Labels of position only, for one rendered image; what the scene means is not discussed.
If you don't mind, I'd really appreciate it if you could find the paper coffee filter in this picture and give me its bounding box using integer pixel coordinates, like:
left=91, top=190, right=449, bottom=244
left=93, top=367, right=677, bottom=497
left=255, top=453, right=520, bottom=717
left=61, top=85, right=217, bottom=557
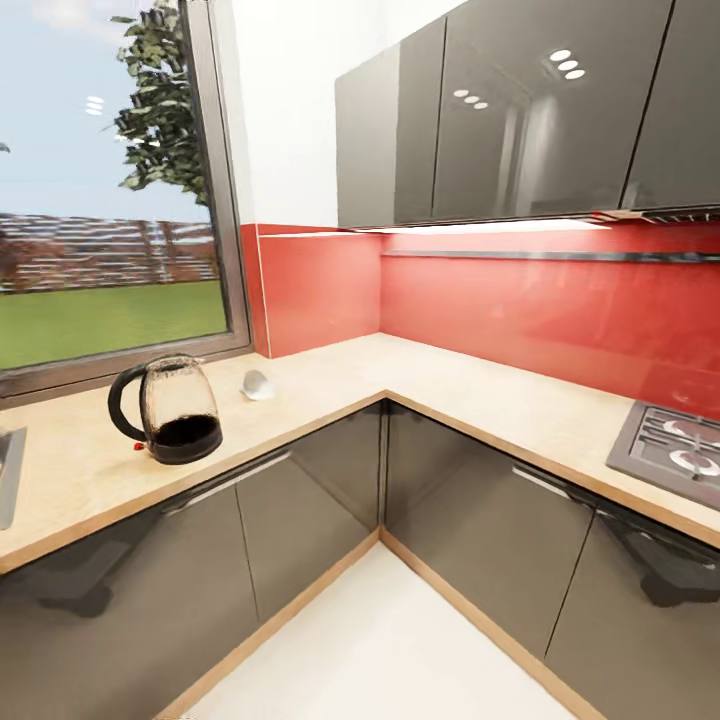
left=239, top=369, right=273, bottom=399

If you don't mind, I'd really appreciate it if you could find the electric kettle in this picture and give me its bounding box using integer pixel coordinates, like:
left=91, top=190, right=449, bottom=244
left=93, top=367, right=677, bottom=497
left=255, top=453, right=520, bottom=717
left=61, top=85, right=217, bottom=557
left=107, top=352, right=223, bottom=465

